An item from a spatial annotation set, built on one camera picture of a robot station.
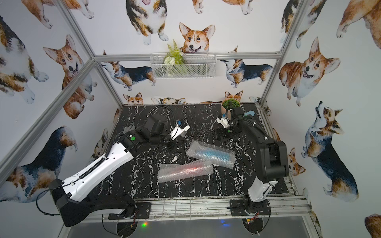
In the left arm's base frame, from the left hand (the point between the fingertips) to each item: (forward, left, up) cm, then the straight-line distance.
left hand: (187, 138), depth 70 cm
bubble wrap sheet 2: (+10, -3, -24) cm, 26 cm away
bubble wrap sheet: (-7, +14, -22) cm, 27 cm away
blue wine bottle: (+2, -16, -21) cm, 27 cm away
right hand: (+11, -17, -15) cm, 25 cm away
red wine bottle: (-8, +3, -21) cm, 22 cm away
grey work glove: (+26, +44, -27) cm, 58 cm away
